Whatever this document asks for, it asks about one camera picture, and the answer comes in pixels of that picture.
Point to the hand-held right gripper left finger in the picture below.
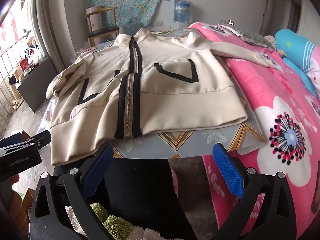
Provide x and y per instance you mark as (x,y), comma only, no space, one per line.
(100,167)

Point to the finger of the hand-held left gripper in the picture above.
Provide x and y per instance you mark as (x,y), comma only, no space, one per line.
(41,137)

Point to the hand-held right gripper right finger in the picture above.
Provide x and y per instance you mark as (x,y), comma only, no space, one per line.
(227,170)

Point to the cream jacket with black trim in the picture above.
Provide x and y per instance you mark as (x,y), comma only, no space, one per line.
(175,100)

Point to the pale mannequin legs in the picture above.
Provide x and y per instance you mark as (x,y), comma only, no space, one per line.
(16,102)

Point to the person's black pants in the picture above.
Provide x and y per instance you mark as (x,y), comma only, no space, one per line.
(140,192)

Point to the dark cabinet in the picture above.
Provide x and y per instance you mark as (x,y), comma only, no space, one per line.
(37,87)

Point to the metal window railing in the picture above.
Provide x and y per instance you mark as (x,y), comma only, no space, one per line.
(3,100)

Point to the green fluffy cloth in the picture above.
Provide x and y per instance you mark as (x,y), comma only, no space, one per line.
(115,222)

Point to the fruit print tablecloth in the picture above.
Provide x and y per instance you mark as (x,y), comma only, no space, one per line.
(175,147)

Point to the red box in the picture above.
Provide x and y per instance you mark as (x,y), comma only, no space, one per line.
(24,64)

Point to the white fluffy cloth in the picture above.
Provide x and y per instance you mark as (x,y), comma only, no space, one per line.
(150,233)

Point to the white printed plastic bag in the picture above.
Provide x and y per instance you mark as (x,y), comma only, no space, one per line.
(33,53)

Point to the pink floral blanket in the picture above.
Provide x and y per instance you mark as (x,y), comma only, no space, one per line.
(262,92)

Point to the grey curtain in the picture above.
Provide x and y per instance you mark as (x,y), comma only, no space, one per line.
(55,30)

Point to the wooden chair with dark seat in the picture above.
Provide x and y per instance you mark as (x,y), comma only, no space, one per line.
(102,30)

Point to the grey lace cloth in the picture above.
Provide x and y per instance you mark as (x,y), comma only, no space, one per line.
(252,38)

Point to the empty clear water jug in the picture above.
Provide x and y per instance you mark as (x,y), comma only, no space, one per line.
(132,27)

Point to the blue plush pillow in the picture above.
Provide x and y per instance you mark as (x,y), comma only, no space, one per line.
(297,45)

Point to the white water dispenser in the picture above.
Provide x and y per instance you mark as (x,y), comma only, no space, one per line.
(178,26)

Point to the blue water dispenser bottle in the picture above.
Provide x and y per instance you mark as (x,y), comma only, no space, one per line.
(182,11)

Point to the wooden door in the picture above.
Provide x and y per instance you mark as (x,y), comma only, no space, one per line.
(282,10)

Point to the white wall socket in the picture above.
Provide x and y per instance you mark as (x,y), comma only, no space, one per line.
(158,23)

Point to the teal floral wall cloth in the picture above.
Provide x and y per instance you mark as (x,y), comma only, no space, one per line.
(130,0)

